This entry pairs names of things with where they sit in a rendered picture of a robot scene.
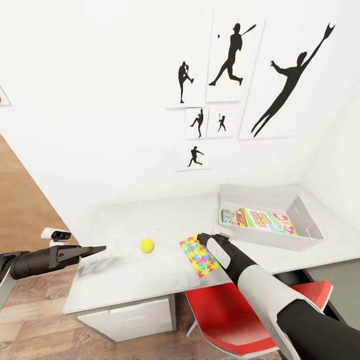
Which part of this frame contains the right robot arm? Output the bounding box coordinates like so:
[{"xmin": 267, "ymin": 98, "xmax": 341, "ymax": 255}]
[{"xmin": 196, "ymin": 225, "xmax": 360, "ymax": 360}]

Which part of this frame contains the jigsaw puzzle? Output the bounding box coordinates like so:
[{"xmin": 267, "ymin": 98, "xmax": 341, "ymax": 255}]
[{"xmin": 179, "ymin": 232, "xmax": 221, "ymax": 279}]

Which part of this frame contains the board game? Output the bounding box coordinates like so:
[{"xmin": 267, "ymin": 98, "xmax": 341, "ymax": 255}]
[
  {"xmin": 221, "ymin": 209, "xmax": 240, "ymax": 226},
  {"xmin": 237, "ymin": 207, "xmax": 298, "ymax": 236}
]

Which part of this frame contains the tennis ball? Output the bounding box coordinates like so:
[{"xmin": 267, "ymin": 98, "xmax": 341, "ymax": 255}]
[{"xmin": 140, "ymin": 238, "xmax": 154, "ymax": 253}]

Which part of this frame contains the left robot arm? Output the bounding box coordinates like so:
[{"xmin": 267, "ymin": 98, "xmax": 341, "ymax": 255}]
[{"xmin": 0, "ymin": 227, "xmax": 107, "ymax": 311}]

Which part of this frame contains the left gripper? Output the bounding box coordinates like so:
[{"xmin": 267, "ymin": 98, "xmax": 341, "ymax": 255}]
[{"xmin": 28, "ymin": 245, "xmax": 107, "ymax": 276}]

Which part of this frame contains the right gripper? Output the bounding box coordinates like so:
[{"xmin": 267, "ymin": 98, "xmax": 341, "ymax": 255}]
[{"xmin": 196, "ymin": 232, "xmax": 213, "ymax": 246}]

